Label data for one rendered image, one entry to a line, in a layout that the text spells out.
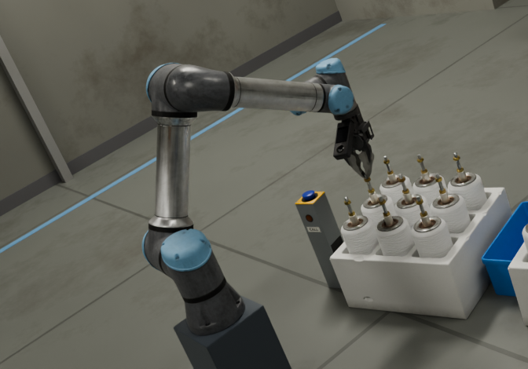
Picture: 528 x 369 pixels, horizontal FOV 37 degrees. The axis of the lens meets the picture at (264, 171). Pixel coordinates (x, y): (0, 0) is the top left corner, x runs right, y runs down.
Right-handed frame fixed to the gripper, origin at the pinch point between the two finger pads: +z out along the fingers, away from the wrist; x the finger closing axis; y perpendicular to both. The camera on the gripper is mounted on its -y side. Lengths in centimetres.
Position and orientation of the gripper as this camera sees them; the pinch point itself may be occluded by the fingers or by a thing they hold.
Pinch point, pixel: (364, 174)
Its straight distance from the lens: 233.9
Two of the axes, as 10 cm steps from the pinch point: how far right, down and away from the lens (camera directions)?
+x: -8.2, 1.1, 5.6
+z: 3.6, 8.6, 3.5
